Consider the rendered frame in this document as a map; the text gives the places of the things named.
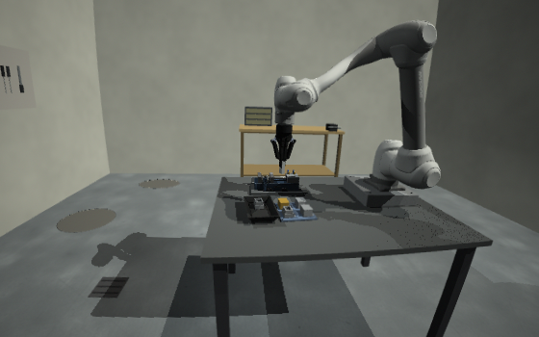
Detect yellow rectangular block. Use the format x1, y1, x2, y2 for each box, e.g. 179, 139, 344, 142
277, 198, 289, 210

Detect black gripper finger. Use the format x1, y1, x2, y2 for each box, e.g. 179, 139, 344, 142
270, 137, 284, 174
283, 138, 296, 174

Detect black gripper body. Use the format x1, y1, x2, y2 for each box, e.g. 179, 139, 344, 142
275, 124, 293, 144

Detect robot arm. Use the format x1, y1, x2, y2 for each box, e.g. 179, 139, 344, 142
274, 20, 441, 192

